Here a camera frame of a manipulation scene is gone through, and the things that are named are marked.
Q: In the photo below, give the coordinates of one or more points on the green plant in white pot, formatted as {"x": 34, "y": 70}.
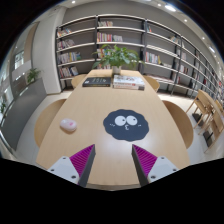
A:
{"x": 116, "y": 57}

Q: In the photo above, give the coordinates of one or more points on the white book with red lettering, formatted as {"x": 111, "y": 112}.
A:
{"x": 128, "y": 87}

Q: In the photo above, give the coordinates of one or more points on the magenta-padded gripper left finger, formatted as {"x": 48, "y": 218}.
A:
{"x": 65, "y": 168}

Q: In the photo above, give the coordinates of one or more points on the dark cartoon-eyed mouse pad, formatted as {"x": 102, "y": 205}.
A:
{"x": 113, "y": 131}

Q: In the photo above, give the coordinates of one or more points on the black book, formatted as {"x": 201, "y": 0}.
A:
{"x": 96, "y": 82}

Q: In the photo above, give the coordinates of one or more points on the ceiling lights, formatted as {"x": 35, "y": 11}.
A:
{"x": 170, "y": 7}

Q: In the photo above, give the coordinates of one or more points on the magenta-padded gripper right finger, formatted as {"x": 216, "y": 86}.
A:
{"x": 160, "y": 166}

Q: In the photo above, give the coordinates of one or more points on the grey shelf unit with books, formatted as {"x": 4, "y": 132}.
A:
{"x": 120, "y": 29}

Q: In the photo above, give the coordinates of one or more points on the pink computer mouse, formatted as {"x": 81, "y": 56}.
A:
{"x": 68, "y": 125}

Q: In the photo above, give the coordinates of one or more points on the white illustrated cover book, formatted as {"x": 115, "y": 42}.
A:
{"x": 128, "y": 80}

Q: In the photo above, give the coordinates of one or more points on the group of slatted wooden chairs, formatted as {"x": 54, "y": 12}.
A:
{"x": 206, "y": 103}

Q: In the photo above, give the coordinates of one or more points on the green potted floor plant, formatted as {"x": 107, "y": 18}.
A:
{"x": 2, "y": 106}
{"x": 32, "y": 75}

